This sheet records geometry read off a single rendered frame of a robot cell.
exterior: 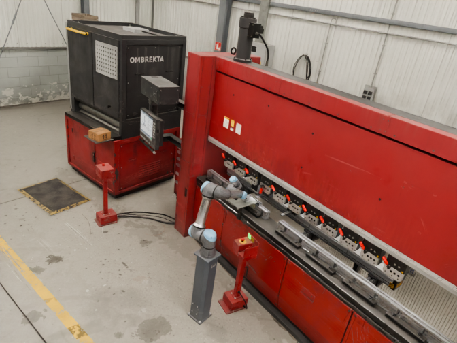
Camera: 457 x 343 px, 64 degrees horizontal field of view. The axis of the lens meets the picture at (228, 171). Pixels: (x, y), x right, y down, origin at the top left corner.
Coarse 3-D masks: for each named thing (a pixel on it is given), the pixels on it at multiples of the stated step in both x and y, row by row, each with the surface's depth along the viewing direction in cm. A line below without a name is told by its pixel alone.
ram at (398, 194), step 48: (240, 96) 369; (240, 144) 383; (288, 144) 329; (336, 144) 289; (384, 144) 257; (336, 192) 297; (384, 192) 264; (432, 192) 237; (384, 240) 270; (432, 240) 243
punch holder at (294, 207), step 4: (292, 196) 336; (296, 196) 333; (292, 200) 337; (296, 200) 333; (300, 200) 330; (288, 204) 342; (292, 204) 337; (296, 204) 334; (300, 204) 330; (304, 204) 332; (292, 208) 338; (296, 208) 335; (300, 208) 331; (296, 212) 336; (300, 212) 333; (304, 212) 339
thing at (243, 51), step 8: (248, 16) 355; (240, 24) 358; (248, 24) 355; (256, 24) 351; (240, 32) 362; (248, 32) 357; (256, 32) 354; (240, 40) 364; (248, 40) 362; (264, 40) 355; (240, 48) 367; (248, 48) 366; (240, 56) 369; (248, 56) 371
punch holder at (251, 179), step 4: (252, 168) 374; (248, 172) 380; (252, 172) 375; (256, 172) 370; (252, 176) 376; (256, 176) 371; (260, 176) 373; (248, 180) 382; (252, 180) 377; (256, 180) 372; (256, 184) 374
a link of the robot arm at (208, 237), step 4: (204, 232) 320; (208, 232) 321; (212, 232) 322; (200, 236) 321; (204, 236) 319; (208, 236) 317; (212, 236) 318; (200, 240) 323; (204, 240) 320; (208, 240) 318; (212, 240) 318; (204, 244) 322; (208, 244) 319; (212, 244) 320
